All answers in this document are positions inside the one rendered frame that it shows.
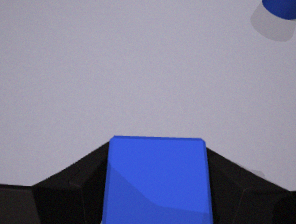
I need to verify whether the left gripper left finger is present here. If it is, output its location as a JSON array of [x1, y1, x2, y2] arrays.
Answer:
[[0, 141, 109, 224]]

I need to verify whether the blue cube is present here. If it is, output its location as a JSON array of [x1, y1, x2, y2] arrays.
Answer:
[[102, 136, 213, 224]]

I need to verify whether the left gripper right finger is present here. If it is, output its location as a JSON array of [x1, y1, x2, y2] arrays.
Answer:
[[206, 147, 296, 224]]

